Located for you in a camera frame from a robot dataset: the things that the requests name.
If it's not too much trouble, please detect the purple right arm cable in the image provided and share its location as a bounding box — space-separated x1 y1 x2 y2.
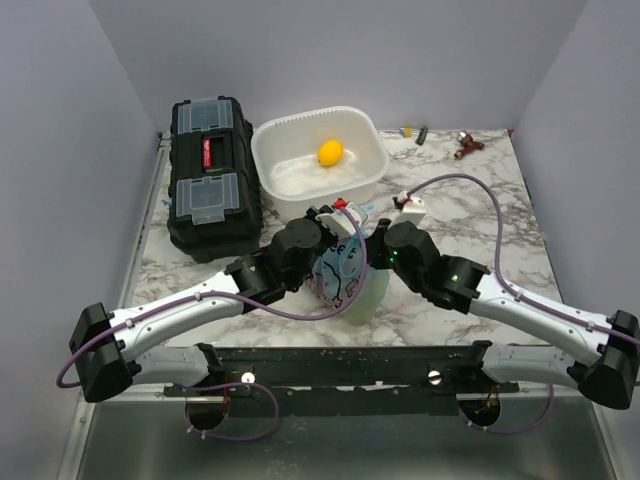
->
399 173 640 346

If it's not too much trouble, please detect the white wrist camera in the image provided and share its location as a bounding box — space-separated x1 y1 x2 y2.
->
316 202 368 239
391 193 426 226

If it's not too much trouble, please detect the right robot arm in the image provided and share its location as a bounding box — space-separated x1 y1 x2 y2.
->
366 219 639 410

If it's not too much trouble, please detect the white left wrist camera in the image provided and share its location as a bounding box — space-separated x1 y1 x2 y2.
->
316 202 368 239

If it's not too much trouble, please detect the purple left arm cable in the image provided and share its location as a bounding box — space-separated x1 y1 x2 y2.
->
55 202 371 389

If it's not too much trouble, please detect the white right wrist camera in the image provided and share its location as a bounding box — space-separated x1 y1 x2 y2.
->
391 193 426 226

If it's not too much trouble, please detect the white plastic basin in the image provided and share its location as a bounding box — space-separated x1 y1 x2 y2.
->
251 106 390 220

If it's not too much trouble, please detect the black screwdriver bit holder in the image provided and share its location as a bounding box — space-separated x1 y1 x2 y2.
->
416 127 429 146

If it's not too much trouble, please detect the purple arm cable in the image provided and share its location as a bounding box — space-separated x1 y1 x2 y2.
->
399 173 640 346
55 202 371 389

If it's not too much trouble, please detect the black toolbox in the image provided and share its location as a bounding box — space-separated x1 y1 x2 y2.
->
167 96 264 263

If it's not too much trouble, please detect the yellow fake lemon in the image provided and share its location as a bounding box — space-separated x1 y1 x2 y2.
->
317 140 344 167

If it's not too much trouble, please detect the brown brass faucet valve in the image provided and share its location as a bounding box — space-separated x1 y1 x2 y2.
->
454 131 485 159

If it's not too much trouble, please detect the blue printed plastic bag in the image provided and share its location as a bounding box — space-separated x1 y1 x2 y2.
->
306 222 390 325

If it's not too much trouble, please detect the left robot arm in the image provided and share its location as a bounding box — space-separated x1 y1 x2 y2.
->
65 206 357 403

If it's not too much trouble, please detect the aluminium frame rail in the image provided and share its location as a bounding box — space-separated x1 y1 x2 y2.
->
54 132 174 480

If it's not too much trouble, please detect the black mounting rail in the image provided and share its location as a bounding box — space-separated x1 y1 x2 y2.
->
164 341 519 417

